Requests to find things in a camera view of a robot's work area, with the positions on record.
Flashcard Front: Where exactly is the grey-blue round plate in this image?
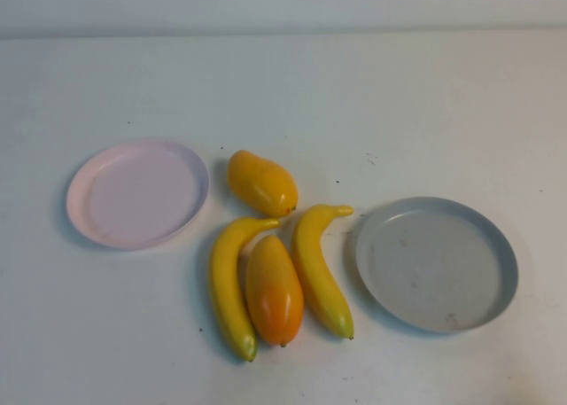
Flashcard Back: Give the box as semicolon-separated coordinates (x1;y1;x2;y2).
355;196;520;334

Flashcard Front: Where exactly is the yellow toy mango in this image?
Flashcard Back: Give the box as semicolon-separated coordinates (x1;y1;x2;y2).
227;149;300;218

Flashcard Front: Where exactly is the orange-tinted toy mango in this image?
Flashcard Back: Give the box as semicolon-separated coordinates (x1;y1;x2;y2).
245;235;306;347

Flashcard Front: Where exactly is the yellow toy banana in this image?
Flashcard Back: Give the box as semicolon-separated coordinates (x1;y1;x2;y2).
291;204;355;340
209;216;282;362

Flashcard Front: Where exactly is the pink round plate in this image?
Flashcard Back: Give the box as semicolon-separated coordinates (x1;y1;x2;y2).
66;138;210;251

